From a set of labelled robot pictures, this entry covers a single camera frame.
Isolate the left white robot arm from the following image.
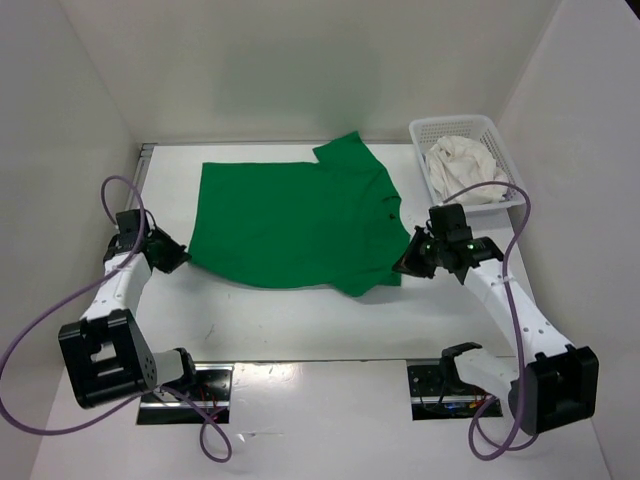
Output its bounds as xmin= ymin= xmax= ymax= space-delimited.
xmin=58 ymin=228 xmax=200 ymax=409

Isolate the white t shirt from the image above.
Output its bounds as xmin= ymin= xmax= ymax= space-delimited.
xmin=425 ymin=136 xmax=509 ymax=200

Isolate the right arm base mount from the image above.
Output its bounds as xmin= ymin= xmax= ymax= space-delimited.
xmin=406 ymin=360 xmax=489 ymax=421

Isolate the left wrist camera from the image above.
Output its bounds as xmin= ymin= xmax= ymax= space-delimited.
xmin=115 ymin=209 xmax=150 ymax=250

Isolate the green t shirt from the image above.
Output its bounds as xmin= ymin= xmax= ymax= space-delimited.
xmin=189 ymin=132 xmax=409 ymax=297

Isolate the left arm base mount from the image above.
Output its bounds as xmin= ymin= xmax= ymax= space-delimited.
xmin=136 ymin=362 xmax=234 ymax=426

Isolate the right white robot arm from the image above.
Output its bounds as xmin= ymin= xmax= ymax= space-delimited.
xmin=394 ymin=227 xmax=599 ymax=435

